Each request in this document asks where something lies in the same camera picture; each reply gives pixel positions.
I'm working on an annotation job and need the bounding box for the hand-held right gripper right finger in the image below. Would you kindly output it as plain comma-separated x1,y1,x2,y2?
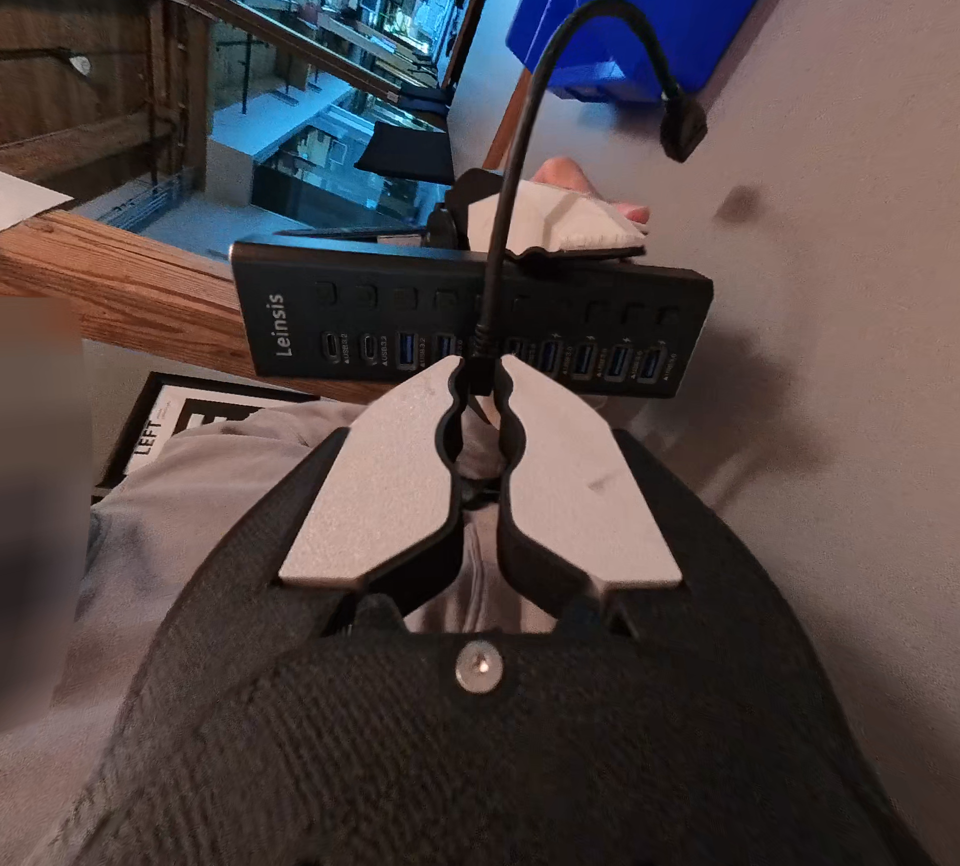
496,354,685,592

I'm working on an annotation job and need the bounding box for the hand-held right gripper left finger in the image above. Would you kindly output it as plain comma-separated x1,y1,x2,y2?
277,354,465,593

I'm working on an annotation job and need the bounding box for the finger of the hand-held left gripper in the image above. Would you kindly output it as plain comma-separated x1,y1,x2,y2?
466,182,649,261

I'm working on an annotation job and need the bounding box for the black cable with gold plug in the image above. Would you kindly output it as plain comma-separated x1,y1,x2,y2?
466,0,710,396

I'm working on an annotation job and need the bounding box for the long black USB hub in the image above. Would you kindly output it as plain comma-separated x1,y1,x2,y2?
230,233,715,400

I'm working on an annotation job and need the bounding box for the person's left forearm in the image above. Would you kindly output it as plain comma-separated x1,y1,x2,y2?
408,401,560,636

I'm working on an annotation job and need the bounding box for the neighbouring white desk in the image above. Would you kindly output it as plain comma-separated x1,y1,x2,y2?
444,0,560,171

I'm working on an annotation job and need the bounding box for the light grey desk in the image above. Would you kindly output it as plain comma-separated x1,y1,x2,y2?
450,0,960,866

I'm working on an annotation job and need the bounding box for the person's left hand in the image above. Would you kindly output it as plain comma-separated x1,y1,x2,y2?
528,157,651,225

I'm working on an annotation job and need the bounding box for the black office chair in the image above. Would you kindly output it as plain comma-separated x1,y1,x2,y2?
354,123,455,186

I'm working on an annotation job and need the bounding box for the person's grey sweatshirt torso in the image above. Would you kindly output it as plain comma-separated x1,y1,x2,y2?
0,401,361,866

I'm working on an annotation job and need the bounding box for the black framed sign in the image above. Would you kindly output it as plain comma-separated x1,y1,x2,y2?
96,372,322,490

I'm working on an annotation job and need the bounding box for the white sheet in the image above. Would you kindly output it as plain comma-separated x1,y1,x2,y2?
0,172,74,233

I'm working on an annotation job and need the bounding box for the wooden post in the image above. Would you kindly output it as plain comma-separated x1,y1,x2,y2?
0,209,410,403

